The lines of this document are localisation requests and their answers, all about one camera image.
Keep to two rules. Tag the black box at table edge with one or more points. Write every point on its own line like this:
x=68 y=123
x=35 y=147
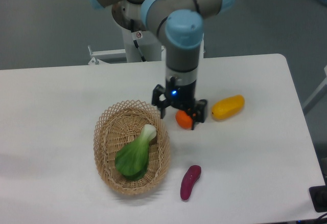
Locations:
x=318 y=197

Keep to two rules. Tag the orange tangerine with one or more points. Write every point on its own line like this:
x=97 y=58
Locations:
x=183 y=119

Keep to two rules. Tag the yellow mango fruit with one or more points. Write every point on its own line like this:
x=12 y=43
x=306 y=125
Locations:
x=227 y=107

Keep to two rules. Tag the green bok choy vegetable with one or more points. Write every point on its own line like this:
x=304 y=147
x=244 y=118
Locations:
x=133 y=159

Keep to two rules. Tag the purple sweet potato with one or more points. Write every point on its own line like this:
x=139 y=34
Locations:
x=189 y=180

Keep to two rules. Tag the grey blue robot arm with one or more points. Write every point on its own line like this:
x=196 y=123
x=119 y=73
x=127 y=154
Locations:
x=178 y=26

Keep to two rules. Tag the woven wicker basket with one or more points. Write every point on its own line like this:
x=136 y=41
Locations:
x=120 y=124

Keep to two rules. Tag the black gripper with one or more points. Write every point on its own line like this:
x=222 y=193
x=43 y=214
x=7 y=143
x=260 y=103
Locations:
x=181 y=97

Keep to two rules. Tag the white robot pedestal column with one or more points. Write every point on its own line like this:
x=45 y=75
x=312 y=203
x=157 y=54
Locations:
x=141 y=46

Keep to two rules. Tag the white metal base frame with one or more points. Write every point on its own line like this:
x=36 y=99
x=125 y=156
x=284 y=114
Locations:
x=113 y=56

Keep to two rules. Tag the white table leg right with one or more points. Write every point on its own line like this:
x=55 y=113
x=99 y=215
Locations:
x=315 y=96

